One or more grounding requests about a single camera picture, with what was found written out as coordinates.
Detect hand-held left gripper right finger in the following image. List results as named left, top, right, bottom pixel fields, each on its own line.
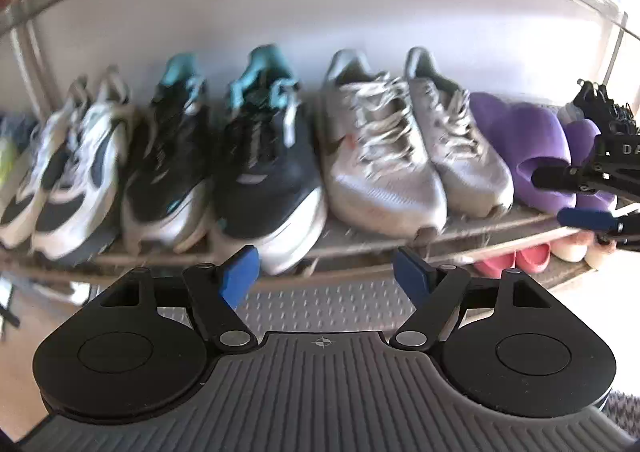
left=387, top=247, right=553, bottom=350

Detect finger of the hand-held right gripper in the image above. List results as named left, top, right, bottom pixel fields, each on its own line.
left=556, top=205, right=640, bottom=237
left=531, top=164, right=608, bottom=193

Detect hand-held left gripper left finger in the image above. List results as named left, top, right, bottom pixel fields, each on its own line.
left=100, top=244, right=261, bottom=352

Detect purple slipper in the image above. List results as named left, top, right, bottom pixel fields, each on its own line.
left=470, top=92, right=573, bottom=213
left=565, top=119, right=618, bottom=213

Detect black grey-soled sneaker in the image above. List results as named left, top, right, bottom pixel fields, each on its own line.
left=557, top=79, right=640, bottom=137

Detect metal shoe rack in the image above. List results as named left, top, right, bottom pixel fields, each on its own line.
left=0, top=0, right=640, bottom=333

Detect grey mesh sneaker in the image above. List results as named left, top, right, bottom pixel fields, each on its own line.
left=404, top=46, right=516, bottom=219
left=317, top=49, right=448, bottom=239

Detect black teal-lined sneaker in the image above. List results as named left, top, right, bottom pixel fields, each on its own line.
left=120, top=53, right=213, bottom=253
left=210, top=46, right=328, bottom=277

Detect white navy sneaker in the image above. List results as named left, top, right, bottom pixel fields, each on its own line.
left=0, top=76, right=91, bottom=250
left=31, top=66, right=136, bottom=263

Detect fluffy pink slipper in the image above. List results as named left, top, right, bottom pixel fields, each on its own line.
left=552, top=232, right=591, bottom=263
left=584, top=239, right=621, bottom=270

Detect black metal stand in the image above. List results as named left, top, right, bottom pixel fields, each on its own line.
left=0, top=277, right=21, bottom=333

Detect yellow-green packets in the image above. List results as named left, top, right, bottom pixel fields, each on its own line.
left=0, top=132, right=21, bottom=203

